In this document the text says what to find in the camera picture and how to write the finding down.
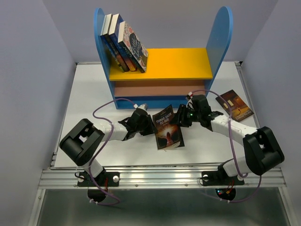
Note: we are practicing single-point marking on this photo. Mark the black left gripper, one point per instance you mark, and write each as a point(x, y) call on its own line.
point(151, 128)

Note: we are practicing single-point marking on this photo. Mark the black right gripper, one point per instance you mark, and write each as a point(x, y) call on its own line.
point(178, 118)

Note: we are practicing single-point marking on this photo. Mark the Three Days to See book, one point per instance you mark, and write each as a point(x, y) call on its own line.
point(168, 136)

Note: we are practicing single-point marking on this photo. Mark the Edward Tulane book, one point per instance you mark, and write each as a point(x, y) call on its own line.
point(231, 102)

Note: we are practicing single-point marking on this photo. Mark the Little Women book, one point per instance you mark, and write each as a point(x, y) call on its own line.
point(135, 50)

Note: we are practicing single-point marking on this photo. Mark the Animal Farm book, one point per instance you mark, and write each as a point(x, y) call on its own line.
point(108, 42)

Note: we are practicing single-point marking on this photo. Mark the Jane Eyre book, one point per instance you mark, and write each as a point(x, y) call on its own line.
point(114, 33)

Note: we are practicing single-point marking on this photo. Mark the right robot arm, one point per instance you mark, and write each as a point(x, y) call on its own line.
point(261, 149)

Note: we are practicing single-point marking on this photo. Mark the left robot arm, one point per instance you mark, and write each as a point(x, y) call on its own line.
point(81, 143)

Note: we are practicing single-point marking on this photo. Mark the blue wooden bookshelf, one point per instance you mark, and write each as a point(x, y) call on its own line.
point(171, 72)

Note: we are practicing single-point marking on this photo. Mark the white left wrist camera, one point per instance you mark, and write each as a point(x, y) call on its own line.
point(142, 106)

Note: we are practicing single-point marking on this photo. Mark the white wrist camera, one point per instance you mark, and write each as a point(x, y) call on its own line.
point(142, 106)
point(189, 98)

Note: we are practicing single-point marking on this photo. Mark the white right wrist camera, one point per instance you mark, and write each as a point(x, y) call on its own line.
point(189, 98)

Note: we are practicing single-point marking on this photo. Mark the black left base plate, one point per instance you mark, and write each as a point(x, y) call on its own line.
point(105, 179)

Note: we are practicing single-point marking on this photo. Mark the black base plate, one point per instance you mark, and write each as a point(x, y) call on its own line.
point(105, 179)
point(219, 178)

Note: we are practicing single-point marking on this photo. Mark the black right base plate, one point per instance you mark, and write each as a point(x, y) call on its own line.
point(219, 178)

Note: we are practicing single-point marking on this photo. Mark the aluminium mounting rail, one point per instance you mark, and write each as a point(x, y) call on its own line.
point(157, 177)

